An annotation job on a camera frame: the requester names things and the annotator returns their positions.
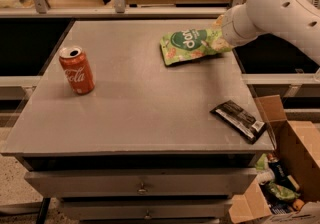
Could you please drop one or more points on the green rice chip bag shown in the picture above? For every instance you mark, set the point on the green rice chip bag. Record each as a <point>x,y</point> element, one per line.
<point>192,44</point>

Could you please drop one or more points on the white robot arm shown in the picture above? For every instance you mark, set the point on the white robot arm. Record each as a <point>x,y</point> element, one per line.
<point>295,21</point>

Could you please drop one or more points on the black rxbar chocolate bar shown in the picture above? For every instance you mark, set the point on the black rxbar chocolate bar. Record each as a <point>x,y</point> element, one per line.
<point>240,120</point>

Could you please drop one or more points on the green snack bag in box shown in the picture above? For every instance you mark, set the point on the green snack bag in box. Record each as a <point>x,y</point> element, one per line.
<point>282,193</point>

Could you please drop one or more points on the brown cardboard box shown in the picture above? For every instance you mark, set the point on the brown cardboard box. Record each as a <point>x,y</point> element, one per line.
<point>298,146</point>

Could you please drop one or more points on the orange Coca-Cola can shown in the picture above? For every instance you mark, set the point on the orange Coca-Cola can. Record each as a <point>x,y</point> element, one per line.
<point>77,69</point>

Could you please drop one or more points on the grey upper drawer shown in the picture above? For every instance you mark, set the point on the grey upper drawer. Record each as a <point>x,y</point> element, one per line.
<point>141,182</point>

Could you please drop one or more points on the grey drawer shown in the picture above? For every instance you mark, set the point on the grey drawer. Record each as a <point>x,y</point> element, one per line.
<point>146,209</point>
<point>141,182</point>

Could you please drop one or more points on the dark bottle in box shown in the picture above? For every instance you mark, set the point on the dark bottle in box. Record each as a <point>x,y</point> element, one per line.
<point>275,165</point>

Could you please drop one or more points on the grey lower drawer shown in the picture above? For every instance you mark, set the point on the grey lower drawer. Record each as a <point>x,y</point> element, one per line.
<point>146,209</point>

